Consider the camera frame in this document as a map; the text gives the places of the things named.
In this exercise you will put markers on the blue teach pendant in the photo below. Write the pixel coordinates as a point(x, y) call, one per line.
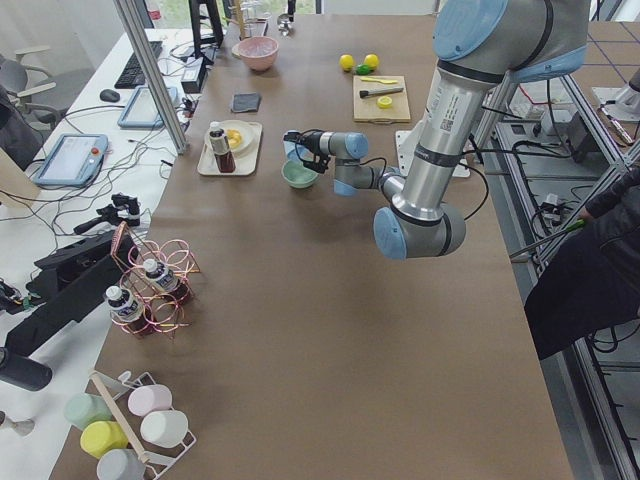
point(140, 111)
point(74, 161)

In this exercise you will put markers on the copper wire bottle rack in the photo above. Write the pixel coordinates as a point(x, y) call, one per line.
point(153, 287)

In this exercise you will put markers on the pink cup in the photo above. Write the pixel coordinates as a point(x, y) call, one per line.
point(149, 398)

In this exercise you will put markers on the green lime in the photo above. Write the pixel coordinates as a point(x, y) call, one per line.
point(363, 70)

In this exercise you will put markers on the dark tea bottle on tray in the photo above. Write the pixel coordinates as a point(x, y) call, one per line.
point(220, 146)

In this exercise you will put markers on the yellow plastic knife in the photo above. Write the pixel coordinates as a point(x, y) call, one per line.
point(378, 80)

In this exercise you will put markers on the grey folded cloth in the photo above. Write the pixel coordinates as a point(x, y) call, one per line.
point(245, 102)

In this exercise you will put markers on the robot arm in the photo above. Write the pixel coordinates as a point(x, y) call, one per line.
point(478, 44)

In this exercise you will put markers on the light blue cup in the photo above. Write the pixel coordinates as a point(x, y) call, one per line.
point(293, 151)

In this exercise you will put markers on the steel muddler black tip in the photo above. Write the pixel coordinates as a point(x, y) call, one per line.
point(379, 92)

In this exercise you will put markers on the green cup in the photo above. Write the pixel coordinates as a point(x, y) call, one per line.
point(83, 409)

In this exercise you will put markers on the white round plate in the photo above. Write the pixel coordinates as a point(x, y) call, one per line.
point(244, 127)

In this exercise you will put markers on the wooden glass stand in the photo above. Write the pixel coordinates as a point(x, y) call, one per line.
point(250, 16)

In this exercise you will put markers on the yellow lemon near board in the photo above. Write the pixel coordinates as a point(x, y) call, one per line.
point(372, 61)

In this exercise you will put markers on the blue teach pendant near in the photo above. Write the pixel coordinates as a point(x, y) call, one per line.
point(74, 161)

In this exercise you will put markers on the pink bowl with ice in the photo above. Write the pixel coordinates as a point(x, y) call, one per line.
point(258, 53)

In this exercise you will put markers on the tea bottle in rack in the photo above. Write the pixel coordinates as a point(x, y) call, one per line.
point(166, 281)
point(127, 310)

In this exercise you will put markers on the light green bowl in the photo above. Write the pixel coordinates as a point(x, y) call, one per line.
point(297, 176)

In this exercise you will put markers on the person in black clothes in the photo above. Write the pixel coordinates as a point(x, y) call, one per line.
point(592, 282)

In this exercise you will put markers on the half lemon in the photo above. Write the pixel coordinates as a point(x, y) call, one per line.
point(384, 102)

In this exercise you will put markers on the cream serving tray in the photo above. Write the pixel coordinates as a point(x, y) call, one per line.
point(245, 161)

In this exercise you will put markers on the grey cup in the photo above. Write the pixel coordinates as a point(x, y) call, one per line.
point(120, 464)

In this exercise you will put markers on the yellow lemon far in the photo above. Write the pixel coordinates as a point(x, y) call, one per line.
point(346, 62)

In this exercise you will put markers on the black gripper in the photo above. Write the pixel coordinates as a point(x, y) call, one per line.
point(313, 140)

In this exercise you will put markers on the black case on desk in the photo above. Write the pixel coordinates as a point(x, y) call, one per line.
point(72, 282)

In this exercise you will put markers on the wooden cutting board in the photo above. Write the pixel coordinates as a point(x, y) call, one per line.
point(366, 110)

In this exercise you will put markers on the yellow cup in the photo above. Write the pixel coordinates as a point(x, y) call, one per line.
point(100, 437)

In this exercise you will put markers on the blue teach pendant far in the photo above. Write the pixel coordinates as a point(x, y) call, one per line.
point(140, 111)

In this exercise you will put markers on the aluminium frame post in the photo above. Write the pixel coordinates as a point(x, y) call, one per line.
point(136, 33)

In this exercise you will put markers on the black keyboard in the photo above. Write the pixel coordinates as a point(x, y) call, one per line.
point(132, 74)

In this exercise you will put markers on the white cup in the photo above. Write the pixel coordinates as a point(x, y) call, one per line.
point(165, 428)

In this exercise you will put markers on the black computer mouse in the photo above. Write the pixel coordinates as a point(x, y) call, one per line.
point(109, 96)

